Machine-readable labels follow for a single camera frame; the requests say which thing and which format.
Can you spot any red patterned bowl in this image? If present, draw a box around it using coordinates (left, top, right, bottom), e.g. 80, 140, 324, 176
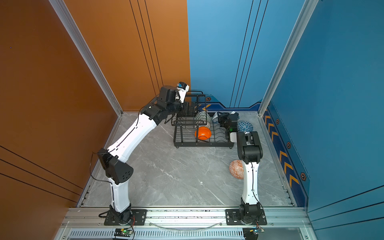
229, 160, 244, 180

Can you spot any blue triangle pattern bowl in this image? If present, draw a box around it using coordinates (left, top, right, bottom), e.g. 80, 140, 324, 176
238, 121, 254, 133

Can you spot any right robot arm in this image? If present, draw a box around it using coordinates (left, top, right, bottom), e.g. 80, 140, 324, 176
217, 112, 265, 225

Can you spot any blue floral bowl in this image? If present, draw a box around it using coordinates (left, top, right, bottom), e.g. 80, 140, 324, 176
212, 112, 219, 124

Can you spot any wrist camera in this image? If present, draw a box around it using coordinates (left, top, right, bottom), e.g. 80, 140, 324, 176
177, 82, 190, 103
229, 132, 237, 143

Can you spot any left green circuit board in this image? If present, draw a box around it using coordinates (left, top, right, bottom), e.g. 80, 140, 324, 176
114, 228, 135, 238

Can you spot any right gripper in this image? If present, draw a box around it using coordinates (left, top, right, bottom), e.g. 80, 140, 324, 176
217, 111, 231, 133

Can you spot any green patterned bowl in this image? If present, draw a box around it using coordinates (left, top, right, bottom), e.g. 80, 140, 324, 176
195, 111, 211, 122

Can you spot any orange bowl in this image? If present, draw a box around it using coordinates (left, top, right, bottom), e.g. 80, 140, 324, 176
195, 126, 212, 141

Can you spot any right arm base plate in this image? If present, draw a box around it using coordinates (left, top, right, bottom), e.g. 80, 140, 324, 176
225, 209, 268, 226

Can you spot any black wire dish rack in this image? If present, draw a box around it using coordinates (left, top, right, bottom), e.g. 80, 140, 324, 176
171, 91, 234, 149

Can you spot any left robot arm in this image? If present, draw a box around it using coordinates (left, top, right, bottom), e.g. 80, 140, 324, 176
97, 82, 190, 222

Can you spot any green circuit board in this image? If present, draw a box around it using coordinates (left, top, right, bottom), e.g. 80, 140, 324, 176
114, 228, 135, 238
243, 227, 265, 240

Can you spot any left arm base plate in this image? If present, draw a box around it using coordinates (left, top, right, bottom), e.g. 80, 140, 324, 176
104, 209, 147, 227

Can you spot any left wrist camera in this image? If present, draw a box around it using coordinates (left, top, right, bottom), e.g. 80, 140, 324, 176
177, 82, 190, 103

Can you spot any aluminium front rail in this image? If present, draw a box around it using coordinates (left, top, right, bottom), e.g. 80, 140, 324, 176
60, 206, 312, 229

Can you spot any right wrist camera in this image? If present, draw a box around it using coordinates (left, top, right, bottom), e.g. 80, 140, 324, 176
229, 132, 237, 143

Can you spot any right green circuit board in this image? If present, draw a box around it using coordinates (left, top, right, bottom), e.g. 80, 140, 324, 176
243, 227, 265, 240

